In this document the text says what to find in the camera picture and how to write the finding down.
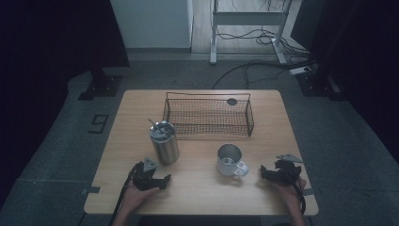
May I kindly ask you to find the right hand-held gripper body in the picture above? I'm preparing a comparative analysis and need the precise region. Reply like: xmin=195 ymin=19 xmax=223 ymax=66
xmin=272 ymin=153 xmax=304 ymax=186

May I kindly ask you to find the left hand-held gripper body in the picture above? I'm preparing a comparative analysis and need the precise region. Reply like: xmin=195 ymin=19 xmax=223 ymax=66
xmin=131 ymin=156 xmax=159 ymax=191

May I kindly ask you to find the steel tumbler with lid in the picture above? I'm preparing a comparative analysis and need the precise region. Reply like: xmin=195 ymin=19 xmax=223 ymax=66
xmin=149 ymin=121 xmax=181 ymax=166

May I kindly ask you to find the white metal mug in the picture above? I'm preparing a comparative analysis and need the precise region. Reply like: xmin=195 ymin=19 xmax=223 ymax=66
xmin=215 ymin=143 xmax=249 ymax=177

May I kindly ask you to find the metal straw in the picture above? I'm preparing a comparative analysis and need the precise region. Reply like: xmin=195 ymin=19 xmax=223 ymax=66
xmin=147 ymin=118 xmax=165 ymax=132

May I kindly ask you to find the brown wire mesh basket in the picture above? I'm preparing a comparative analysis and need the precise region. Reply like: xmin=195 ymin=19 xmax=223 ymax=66
xmin=162 ymin=91 xmax=255 ymax=137

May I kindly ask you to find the person's left hand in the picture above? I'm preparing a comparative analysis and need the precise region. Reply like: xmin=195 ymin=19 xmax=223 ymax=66
xmin=120 ymin=181 xmax=161 ymax=215

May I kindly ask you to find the person's right hand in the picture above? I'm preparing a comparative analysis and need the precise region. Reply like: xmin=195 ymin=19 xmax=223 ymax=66
xmin=272 ymin=177 xmax=308 ymax=215

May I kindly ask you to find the black stand base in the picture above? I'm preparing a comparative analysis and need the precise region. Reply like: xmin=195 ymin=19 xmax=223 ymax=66
xmin=78 ymin=67 xmax=123 ymax=102
xmin=295 ymin=70 xmax=346 ymax=102

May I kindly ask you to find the white power strip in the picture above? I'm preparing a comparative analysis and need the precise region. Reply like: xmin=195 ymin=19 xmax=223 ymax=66
xmin=289 ymin=65 xmax=313 ymax=76

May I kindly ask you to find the dark curtain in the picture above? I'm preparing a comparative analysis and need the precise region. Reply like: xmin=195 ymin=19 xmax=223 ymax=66
xmin=0 ymin=0 xmax=131 ymax=210
xmin=291 ymin=0 xmax=399 ymax=155

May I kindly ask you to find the white cabinet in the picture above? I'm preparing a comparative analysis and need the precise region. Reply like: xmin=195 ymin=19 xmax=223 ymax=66
xmin=109 ymin=0 xmax=194 ymax=50

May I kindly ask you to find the right hand-held gripper black cable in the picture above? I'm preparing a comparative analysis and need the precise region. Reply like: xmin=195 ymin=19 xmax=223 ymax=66
xmin=280 ymin=168 xmax=307 ymax=217

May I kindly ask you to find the black floor cable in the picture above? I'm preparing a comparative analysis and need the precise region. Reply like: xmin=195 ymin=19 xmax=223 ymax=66
xmin=211 ymin=58 xmax=316 ymax=90

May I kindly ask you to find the tangle of floor cables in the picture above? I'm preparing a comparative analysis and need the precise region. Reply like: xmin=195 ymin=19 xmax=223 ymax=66
xmin=215 ymin=26 xmax=312 ymax=59

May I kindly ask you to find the white metal desk frame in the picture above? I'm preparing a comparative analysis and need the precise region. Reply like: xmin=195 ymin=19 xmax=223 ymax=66
xmin=209 ymin=0 xmax=295 ymax=66

